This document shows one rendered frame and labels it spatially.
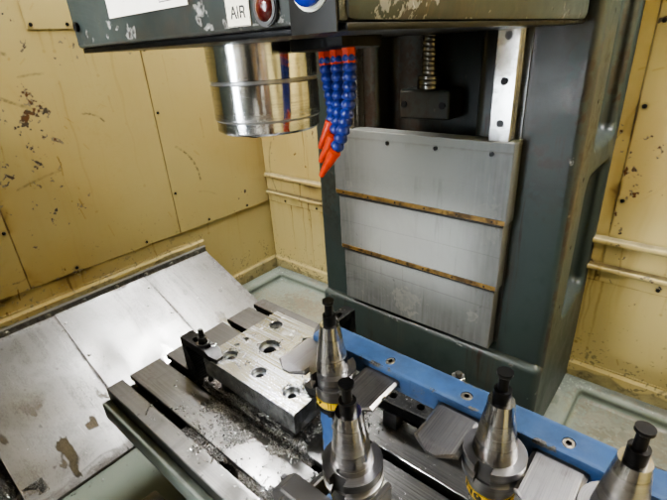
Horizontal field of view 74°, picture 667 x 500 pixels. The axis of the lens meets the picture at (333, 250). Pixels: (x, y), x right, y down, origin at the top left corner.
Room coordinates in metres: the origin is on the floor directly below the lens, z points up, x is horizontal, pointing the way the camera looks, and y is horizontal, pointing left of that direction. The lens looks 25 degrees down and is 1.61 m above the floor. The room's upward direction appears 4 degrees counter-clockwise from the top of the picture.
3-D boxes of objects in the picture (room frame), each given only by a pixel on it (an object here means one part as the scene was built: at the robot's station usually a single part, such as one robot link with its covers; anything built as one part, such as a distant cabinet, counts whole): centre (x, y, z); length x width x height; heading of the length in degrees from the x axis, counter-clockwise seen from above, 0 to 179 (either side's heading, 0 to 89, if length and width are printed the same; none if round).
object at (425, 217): (1.04, -0.21, 1.16); 0.48 x 0.05 x 0.51; 48
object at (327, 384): (0.47, 0.01, 1.21); 0.06 x 0.06 x 0.03
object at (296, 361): (0.50, 0.05, 1.21); 0.07 x 0.05 x 0.01; 138
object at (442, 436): (0.36, -0.11, 1.21); 0.07 x 0.05 x 0.01; 138
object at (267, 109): (0.71, 0.09, 1.56); 0.16 x 0.16 x 0.12
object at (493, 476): (0.32, -0.15, 1.21); 0.06 x 0.06 x 0.03
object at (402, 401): (0.62, -0.17, 0.93); 0.26 x 0.05 x 0.06; 53
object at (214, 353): (0.83, 0.32, 0.97); 0.13 x 0.03 x 0.15; 48
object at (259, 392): (0.80, 0.13, 0.97); 0.29 x 0.23 x 0.05; 48
